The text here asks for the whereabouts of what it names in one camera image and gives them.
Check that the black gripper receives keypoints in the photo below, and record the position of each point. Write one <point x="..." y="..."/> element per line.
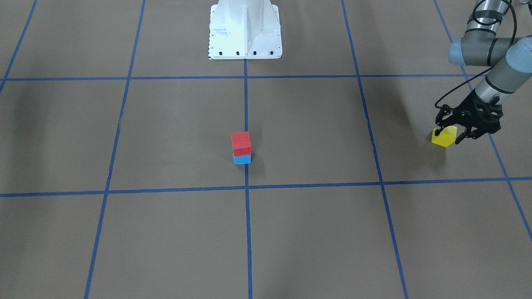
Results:
<point x="470" y="104"/>

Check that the yellow block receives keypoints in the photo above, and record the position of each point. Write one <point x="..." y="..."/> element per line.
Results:
<point x="444" y="137"/>

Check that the red block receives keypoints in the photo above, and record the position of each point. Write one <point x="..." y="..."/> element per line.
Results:
<point x="241" y="143"/>

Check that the blue block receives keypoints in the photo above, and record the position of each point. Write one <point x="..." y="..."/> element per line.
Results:
<point x="241" y="160"/>

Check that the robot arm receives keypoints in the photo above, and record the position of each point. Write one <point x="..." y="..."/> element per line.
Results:
<point x="488" y="41"/>

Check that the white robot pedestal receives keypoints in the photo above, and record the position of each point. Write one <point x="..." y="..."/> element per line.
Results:
<point x="244" y="29"/>

